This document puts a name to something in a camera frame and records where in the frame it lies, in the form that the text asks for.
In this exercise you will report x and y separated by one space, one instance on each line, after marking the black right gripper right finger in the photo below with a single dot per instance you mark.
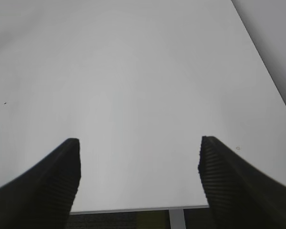
239 195

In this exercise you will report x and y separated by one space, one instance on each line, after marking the white table leg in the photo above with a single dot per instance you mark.
177 220

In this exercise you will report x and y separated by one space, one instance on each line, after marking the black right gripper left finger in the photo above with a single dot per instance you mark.
42 197

